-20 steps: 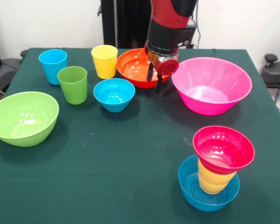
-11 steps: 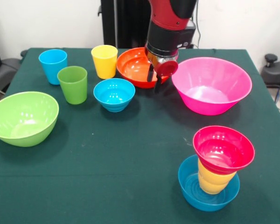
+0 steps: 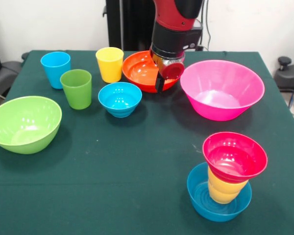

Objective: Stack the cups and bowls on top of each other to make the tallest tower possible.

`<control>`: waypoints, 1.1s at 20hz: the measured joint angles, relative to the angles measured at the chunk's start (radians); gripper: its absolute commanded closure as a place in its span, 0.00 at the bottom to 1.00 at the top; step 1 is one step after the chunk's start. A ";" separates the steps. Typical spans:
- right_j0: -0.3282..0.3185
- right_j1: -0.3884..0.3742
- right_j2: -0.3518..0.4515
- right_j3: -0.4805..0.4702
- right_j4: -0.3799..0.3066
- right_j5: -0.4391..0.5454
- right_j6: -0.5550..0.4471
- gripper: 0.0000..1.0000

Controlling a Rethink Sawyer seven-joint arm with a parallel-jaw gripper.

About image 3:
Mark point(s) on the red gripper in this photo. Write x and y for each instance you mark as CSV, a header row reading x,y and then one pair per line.
x,y
172,71

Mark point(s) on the orange bowl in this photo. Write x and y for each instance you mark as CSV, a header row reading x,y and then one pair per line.
x,y
139,73

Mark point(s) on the large pink bowl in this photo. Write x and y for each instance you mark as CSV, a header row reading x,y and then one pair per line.
x,y
223,83

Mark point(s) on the small red bowl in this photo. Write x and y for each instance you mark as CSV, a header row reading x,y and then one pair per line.
x,y
235,156

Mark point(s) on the dark blue bowl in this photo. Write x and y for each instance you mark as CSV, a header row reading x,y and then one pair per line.
x,y
198,195

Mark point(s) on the short yellow cup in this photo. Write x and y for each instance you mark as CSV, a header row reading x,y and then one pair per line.
x,y
220,198
225,186

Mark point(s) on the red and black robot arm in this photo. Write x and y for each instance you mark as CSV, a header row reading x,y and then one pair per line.
x,y
176,27

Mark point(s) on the tall yellow cup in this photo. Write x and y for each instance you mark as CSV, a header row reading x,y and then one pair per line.
x,y
110,71

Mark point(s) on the green cup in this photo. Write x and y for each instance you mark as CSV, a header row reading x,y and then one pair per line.
x,y
77,93

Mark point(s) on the blue cup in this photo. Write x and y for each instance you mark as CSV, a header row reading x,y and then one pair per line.
x,y
54,71

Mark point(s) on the dark green table cloth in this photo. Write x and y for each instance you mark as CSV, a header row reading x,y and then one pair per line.
x,y
112,183

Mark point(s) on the large green bowl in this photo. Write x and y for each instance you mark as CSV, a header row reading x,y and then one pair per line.
x,y
24,124

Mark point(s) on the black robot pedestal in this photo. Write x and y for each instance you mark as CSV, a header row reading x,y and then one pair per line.
x,y
127,24

